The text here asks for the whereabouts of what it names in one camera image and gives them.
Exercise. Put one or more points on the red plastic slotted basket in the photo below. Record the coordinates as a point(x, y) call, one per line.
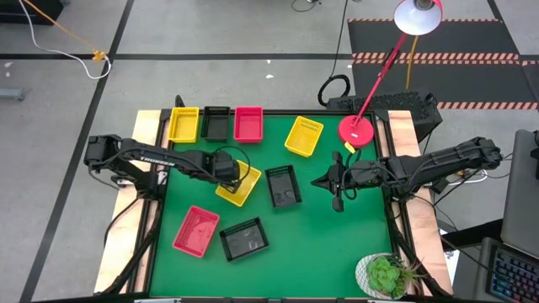
point(195, 231)
point(248, 125)
point(248, 141)

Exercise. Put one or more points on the black perforated computer case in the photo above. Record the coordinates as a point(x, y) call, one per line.
point(404, 103)

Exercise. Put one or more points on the wooden table side board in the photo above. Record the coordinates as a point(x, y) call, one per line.
point(118, 235)
point(427, 235)

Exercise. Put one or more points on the yellow plastic slotted basket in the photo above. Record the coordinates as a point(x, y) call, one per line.
point(303, 136)
point(183, 125)
point(244, 189)

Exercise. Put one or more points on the succulent in white pot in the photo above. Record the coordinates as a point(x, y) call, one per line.
point(383, 275)

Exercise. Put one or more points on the grey laptop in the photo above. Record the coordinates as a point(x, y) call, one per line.
point(522, 193)

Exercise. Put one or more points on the black plastic slotted basket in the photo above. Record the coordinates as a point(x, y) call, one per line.
point(283, 189)
point(215, 128)
point(244, 240)

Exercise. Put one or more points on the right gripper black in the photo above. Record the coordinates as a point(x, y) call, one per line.
point(364, 173)

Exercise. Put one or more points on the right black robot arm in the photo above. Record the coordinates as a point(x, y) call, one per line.
point(442, 160)

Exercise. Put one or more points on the red desk lamp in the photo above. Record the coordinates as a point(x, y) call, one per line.
point(355, 131)

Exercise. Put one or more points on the black hazard-striped floor mat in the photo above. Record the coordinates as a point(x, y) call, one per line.
point(463, 38)

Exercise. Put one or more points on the backlit black keyboard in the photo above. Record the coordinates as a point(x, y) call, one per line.
point(513, 278)

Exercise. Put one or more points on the black floor equipment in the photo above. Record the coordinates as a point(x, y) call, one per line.
point(25, 10)

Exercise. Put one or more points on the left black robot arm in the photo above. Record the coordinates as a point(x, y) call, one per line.
point(156, 157)

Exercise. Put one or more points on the grey floor bracket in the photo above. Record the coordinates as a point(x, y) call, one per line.
point(10, 93)

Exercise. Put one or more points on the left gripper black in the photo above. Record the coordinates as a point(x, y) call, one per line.
point(227, 166)

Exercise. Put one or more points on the black aluminium table frame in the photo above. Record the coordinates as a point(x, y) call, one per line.
point(278, 113)

